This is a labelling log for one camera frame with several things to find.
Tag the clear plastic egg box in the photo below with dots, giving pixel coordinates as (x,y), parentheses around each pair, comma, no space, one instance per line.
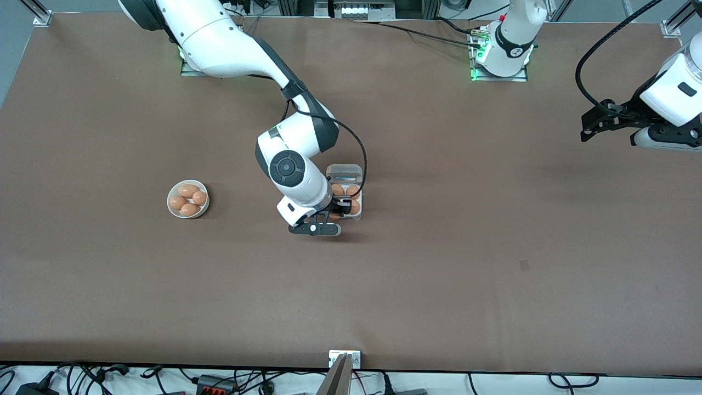
(344,174)

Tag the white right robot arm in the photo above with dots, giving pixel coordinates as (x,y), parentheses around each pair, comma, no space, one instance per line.
(219,38)

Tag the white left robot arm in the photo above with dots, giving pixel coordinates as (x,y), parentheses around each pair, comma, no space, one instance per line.
(510,38)

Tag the white round bowl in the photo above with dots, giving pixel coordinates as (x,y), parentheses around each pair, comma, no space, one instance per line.
(171,210)

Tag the grey metal bar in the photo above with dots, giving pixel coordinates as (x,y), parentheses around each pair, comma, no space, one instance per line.
(335,378)

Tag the black orange connector block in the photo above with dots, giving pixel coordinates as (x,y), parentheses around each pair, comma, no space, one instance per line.
(215,385)

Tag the black power adapter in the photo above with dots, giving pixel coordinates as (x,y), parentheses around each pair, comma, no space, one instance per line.
(35,388)

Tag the aluminium corner bracket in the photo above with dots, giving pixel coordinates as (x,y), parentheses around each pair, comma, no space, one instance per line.
(41,20)
(671,28)

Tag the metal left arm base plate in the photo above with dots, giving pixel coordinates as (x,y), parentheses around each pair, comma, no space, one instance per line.
(521,78)

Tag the silver camera mount bracket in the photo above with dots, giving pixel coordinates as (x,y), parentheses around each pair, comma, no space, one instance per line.
(355,359)

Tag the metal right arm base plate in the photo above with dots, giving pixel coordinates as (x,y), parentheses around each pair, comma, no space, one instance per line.
(189,70)

